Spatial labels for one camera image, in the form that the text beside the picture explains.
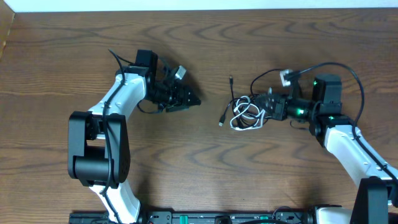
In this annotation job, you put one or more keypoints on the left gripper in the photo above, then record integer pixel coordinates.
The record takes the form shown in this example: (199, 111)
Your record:
(185, 101)

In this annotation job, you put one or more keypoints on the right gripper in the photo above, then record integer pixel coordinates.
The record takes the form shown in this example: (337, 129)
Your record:
(278, 109)

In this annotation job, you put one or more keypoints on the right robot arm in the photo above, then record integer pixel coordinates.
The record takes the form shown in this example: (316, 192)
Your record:
(375, 179)

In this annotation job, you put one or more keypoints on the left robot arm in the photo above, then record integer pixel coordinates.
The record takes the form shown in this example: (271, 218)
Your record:
(98, 146)

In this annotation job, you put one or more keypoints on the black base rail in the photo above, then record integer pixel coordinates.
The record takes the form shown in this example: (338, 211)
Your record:
(217, 217)

